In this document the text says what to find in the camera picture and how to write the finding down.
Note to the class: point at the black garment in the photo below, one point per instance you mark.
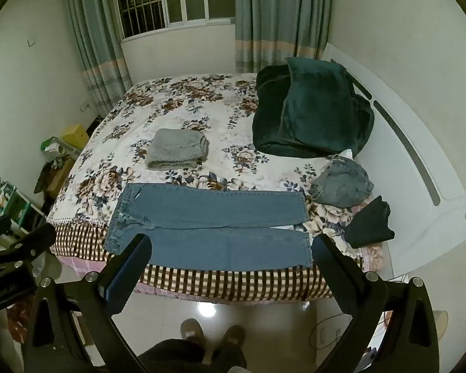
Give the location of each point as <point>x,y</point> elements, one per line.
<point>369,223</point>

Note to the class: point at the person's brown slipper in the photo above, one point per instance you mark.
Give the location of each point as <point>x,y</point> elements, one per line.
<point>233,336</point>
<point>192,332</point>

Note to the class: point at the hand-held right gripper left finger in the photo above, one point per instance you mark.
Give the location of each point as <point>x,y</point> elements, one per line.
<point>125,276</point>

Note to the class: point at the teal striped curtain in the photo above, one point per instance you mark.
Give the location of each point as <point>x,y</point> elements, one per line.
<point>97,46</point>
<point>279,15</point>

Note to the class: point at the crumpled grey denim pants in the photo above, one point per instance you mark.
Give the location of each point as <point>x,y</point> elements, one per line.
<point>341,184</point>

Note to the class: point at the dark green blanket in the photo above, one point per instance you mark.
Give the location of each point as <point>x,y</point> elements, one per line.
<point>268,116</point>

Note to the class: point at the person's dark trousers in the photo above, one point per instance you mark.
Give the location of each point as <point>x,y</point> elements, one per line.
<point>186,357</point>

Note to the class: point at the brown cardboard box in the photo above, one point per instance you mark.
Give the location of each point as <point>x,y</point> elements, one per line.
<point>60,176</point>

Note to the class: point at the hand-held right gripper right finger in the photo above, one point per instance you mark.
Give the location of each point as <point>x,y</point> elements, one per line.
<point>317,254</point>

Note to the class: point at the yellow box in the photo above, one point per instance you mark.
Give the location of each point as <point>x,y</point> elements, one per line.
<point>75,136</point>

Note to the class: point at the blue denim pants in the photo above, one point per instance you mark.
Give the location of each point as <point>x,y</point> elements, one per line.
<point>217,209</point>

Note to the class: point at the teal shelf rack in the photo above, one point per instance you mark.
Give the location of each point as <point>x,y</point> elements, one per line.
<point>11,202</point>

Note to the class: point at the folded grey garment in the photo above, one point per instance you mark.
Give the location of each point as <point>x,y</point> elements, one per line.
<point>176,147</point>

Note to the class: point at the white bed headboard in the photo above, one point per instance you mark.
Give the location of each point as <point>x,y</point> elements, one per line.
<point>404,171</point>

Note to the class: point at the floral bedsheet with checkered edge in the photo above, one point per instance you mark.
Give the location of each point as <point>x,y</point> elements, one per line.
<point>202,101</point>

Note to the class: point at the clear plastic container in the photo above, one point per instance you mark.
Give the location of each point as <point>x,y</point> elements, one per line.
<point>56,149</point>

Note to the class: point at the dark green pillow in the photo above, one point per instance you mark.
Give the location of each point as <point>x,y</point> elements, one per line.
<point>318,101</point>

